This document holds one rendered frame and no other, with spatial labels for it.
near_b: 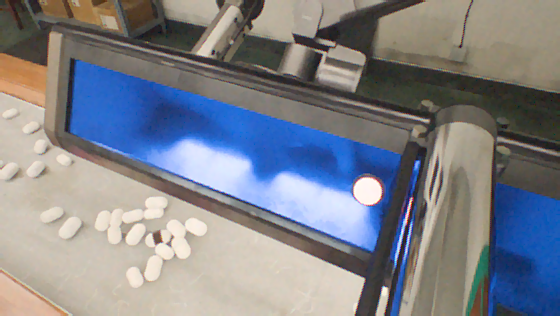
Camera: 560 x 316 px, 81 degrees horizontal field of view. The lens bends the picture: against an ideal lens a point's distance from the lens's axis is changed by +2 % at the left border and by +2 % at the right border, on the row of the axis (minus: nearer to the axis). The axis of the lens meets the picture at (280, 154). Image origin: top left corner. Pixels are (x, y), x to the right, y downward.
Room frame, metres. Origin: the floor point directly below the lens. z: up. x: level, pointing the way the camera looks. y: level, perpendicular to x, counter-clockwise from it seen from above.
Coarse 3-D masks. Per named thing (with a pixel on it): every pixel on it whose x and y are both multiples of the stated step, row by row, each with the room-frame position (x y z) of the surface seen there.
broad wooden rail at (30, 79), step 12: (0, 60) 0.83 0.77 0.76; (12, 60) 0.83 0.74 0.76; (24, 60) 0.83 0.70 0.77; (0, 72) 0.77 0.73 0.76; (12, 72) 0.77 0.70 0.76; (24, 72) 0.77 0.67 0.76; (36, 72) 0.77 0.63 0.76; (0, 84) 0.73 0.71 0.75; (12, 84) 0.71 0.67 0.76; (24, 84) 0.71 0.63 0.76; (36, 84) 0.71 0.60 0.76; (12, 96) 0.69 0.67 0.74; (24, 96) 0.68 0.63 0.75; (36, 96) 0.67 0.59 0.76
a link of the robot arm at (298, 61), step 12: (288, 48) 0.48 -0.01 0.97; (300, 48) 0.47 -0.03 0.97; (312, 48) 0.47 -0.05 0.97; (288, 60) 0.46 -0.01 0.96; (300, 60) 0.45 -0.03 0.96; (312, 60) 0.46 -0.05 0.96; (324, 60) 0.45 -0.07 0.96; (276, 72) 0.46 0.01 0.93; (288, 72) 0.44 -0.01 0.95; (300, 72) 0.44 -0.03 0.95; (312, 72) 0.45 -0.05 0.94
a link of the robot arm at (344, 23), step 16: (304, 0) 0.51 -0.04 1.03; (320, 0) 0.50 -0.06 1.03; (336, 0) 0.50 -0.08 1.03; (352, 0) 0.49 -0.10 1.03; (368, 0) 0.49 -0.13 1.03; (384, 0) 0.49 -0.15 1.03; (400, 0) 0.49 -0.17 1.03; (416, 0) 0.50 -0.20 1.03; (336, 16) 0.48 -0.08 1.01; (352, 16) 0.48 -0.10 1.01; (368, 16) 0.49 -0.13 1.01; (320, 32) 0.48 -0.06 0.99; (336, 32) 0.51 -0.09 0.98
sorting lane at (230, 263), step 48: (0, 96) 0.69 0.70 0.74; (0, 144) 0.51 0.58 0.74; (48, 144) 0.51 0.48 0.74; (0, 192) 0.38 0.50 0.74; (48, 192) 0.38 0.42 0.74; (96, 192) 0.38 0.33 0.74; (144, 192) 0.38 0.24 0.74; (0, 240) 0.28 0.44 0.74; (48, 240) 0.28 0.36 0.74; (96, 240) 0.28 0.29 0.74; (144, 240) 0.28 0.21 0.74; (192, 240) 0.28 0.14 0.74; (240, 240) 0.28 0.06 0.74; (48, 288) 0.21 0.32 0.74; (96, 288) 0.21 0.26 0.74; (144, 288) 0.21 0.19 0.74; (192, 288) 0.20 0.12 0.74; (240, 288) 0.20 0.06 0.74; (288, 288) 0.20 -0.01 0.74; (336, 288) 0.20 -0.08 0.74
